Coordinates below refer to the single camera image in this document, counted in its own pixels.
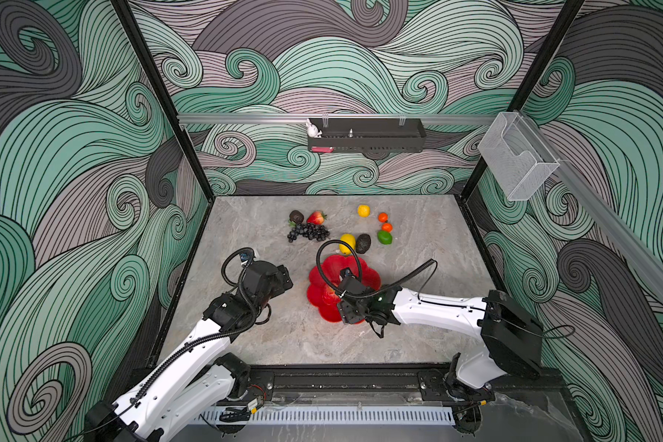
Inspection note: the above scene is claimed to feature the red flower-shaped fruit bowl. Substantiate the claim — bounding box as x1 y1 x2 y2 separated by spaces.
306 254 382 324

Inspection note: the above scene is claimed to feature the dark purple mangosteen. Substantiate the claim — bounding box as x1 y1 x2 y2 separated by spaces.
289 210 305 225

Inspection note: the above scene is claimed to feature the red apple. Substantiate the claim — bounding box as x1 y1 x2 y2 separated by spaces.
322 287 341 306

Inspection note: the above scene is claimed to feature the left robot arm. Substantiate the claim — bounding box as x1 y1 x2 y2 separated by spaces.
81 248 293 441

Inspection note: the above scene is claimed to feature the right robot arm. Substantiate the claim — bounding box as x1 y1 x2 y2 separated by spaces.
315 252 576 403

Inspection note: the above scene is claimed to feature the large yellow lemon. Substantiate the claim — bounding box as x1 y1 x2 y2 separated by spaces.
339 234 357 256

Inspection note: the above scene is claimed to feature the dark avocado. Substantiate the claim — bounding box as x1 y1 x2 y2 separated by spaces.
355 234 372 254

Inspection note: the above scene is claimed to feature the green lime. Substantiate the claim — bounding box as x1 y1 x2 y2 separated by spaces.
377 230 393 245

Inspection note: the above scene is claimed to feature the black grape bunch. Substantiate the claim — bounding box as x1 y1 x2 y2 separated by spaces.
287 223 330 243

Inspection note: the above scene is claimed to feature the red strawberry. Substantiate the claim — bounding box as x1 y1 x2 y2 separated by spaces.
307 211 326 226

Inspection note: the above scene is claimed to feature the small yellow lemon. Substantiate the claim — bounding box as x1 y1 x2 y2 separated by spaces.
357 204 370 217

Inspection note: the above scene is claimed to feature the white figurine on shelf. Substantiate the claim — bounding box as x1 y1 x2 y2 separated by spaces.
305 119 322 138

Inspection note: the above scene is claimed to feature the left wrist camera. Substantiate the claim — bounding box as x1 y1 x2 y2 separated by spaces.
239 248 255 263

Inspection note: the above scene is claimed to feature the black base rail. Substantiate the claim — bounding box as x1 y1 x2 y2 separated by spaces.
236 363 565 396

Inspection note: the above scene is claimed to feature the white slotted cable duct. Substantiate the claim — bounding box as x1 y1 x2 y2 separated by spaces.
198 405 457 427

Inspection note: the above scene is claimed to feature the black wall shelf tray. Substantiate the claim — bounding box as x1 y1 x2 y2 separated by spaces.
307 119 427 155

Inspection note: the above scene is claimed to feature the aluminium wall rail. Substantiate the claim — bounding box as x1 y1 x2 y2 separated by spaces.
177 112 497 127

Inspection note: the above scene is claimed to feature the clear plastic wall bin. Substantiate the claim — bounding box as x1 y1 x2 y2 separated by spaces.
478 112 559 202

